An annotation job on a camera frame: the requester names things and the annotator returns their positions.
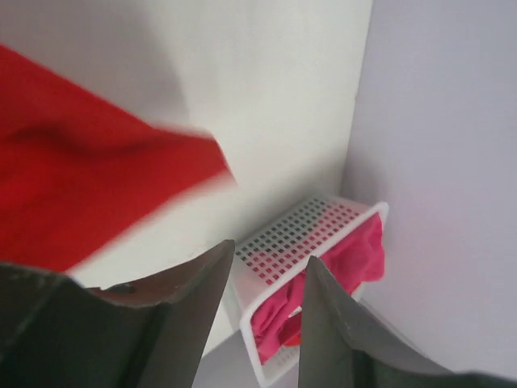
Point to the red t shirt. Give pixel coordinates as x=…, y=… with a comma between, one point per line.
x=290, y=336
x=77, y=171

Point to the pink t shirt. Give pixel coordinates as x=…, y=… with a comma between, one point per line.
x=358, y=258

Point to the white perforated plastic basket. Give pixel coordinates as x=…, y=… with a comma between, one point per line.
x=271, y=257

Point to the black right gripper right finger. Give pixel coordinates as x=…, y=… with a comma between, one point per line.
x=344, y=345

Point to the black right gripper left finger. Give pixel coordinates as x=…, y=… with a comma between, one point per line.
x=149, y=332

